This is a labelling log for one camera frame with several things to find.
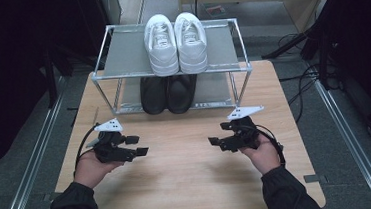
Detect black floor cable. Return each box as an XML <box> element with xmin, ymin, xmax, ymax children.
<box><xmin>273</xmin><ymin>30</ymin><xmax>330</xmax><ymax>126</ymax></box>

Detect metal frame shoe rack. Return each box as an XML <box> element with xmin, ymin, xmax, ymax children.
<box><xmin>86</xmin><ymin>13</ymin><xmax>257</xmax><ymax>120</ymax></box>

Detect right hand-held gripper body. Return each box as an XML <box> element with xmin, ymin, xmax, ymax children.
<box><xmin>217</xmin><ymin>104</ymin><xmax>268</xmax><ymax>155</ymax></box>

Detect small red dark object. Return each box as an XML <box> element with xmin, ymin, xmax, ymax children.
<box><xmin>205</xmin><ymin>4</ymin><xmax>228</xmax><ymax>20</ymax></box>

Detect metal floor rail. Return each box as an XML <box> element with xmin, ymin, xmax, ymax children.
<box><xmin>313</xmin><ymin>76</ymin><xmax>371</xmax><ymax>209</ymax></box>
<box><xmin>0</xmin><ymin>75</ymin><xmax>79</xmax><ymax>209</ymax></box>

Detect left hand-held gripper cable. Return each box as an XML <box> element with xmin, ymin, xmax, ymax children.
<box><xmin>71</xmin><ymin>124</ymin><xmax>102</xmax><ymax>171</ymax></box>

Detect person's right hand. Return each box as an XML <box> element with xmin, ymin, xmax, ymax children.
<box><xmin>239</xmin><ymin>132</ymin><xmax>282</xmax><ymax>178</ymax></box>

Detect grey cabinet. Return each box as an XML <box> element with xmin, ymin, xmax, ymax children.
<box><xmin>99</xmin><ymin>0</ymin><xmax>124</xmax><ymax>27</ymax></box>

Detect grey tape strip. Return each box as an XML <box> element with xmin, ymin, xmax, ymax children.
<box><xmin>42</xmin><ymin>192</ymin><xmax>62</xmax><ymax>203</ymax></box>
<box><xmin>303</xmin><ymin>173</ymin><xmax>328</xmax><ymax>185</ymax></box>

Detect white sneaker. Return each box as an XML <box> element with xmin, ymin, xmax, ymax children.
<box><xmin>141</xmin><ymin>12</ymin><xmax>181</xmax><ymax>78</ymax></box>
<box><xmin>172</xmin><ymin>10</ymin><xmax>210</xmax><ymax>76</ymax></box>

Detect black slipper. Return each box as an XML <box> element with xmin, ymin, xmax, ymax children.
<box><xmin>138</xmin><ymin>75</ymin><xmax>170</xmax><ymax>117</ymax></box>
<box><xmin>165</xmin><ymin>72</ymin><xmax>201</xmax><ymax>116</ymax></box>

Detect black curtain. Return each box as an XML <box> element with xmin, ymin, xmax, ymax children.
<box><xmin>312</xmin><ymin>0</ymin><xmax>371</xmax><ymax>146</ymax></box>
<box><xmin>0</xmin><ymin>0</ymin><xmax>119</xmax><ymax>173</ymax></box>

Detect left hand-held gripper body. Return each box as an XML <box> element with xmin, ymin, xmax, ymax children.
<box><xmin>90</xmin><ymin>117</ymin><xmax>139</xmax><ymax>166</ymax></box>

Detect person's left hand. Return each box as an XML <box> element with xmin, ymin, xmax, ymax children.
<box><xmin>71</xmin><ymin>147</ymin><xmax>128</xmax><ymax>191</ymax></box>

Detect black tripod stand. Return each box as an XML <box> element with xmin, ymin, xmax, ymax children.
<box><xmin>260</xmin><ymin>18</ymin><xmax>344</xmax><ymax>96</ymax></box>

